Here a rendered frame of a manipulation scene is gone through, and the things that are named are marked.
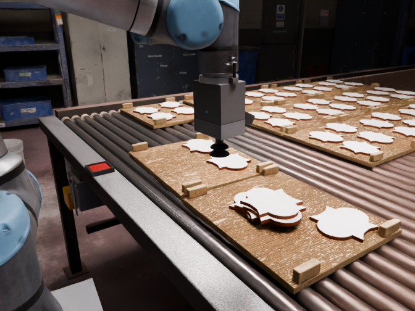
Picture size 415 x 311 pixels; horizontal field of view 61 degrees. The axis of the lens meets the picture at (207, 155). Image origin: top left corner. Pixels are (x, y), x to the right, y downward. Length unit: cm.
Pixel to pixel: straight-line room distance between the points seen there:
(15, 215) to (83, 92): 500
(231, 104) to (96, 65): 487
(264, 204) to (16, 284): 53
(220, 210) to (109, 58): 476
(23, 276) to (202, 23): 41
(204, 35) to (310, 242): 51
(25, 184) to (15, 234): 15
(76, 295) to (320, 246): 49
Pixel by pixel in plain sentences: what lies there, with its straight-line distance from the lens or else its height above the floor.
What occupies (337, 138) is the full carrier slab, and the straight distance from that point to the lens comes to 149.
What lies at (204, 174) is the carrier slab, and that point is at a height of 94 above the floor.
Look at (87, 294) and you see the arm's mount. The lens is 72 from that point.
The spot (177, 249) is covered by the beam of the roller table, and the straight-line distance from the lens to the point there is 80.
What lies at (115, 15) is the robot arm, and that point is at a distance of 48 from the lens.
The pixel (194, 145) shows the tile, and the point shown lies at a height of 95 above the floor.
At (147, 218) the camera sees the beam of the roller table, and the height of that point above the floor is 92.
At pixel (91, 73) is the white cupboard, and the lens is 548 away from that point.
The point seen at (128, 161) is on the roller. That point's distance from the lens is 129.
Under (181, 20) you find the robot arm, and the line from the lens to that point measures 46.
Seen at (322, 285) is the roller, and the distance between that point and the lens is 74.
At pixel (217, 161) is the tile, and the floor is 95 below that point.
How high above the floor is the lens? 138
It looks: 21 degrees down
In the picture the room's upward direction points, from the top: straight up
